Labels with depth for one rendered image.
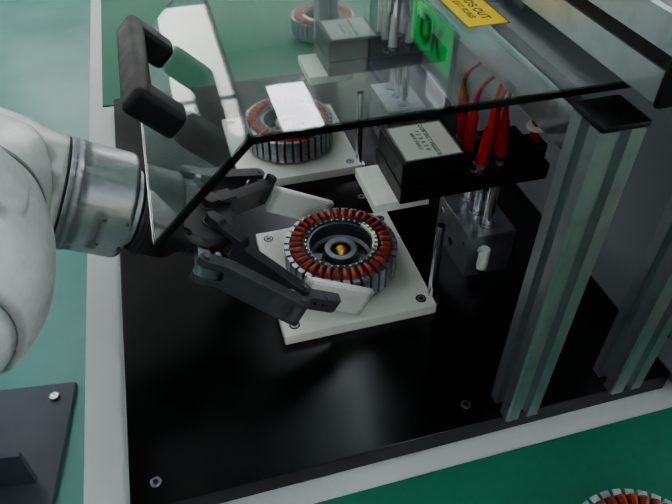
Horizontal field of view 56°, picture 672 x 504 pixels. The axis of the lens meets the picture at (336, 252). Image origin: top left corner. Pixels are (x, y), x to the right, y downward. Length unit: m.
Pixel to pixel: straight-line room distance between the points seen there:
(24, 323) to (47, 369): 1.35
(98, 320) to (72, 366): 0.98
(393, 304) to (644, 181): 0.25
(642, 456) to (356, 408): 0.24
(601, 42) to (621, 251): 0.30
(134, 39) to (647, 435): 0.51
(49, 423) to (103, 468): 0.99
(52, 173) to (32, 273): 0.17
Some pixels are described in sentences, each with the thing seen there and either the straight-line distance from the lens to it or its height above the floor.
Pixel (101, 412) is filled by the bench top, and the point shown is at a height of 0.75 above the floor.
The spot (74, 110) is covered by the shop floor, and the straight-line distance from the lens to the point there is 2.65.
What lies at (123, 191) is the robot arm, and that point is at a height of 0.94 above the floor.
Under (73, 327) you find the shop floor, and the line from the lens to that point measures 1.75.
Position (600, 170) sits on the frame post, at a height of 1.02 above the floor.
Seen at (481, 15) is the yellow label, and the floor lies 1.07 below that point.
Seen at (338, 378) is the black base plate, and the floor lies 0.77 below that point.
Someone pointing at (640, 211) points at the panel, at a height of 0.88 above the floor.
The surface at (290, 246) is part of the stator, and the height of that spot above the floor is 0.82.
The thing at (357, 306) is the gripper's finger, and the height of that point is 0.80.
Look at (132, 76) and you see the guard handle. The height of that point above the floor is 1.06.
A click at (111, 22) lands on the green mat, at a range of 1.31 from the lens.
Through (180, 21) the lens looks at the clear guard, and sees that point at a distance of 0.49.
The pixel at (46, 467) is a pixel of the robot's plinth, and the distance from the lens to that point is 1.51.
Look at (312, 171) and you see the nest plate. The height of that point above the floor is 0.78.
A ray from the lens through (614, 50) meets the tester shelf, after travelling 0.38.
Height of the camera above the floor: 1.23
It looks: 43 degrees down
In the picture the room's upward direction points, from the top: straight up
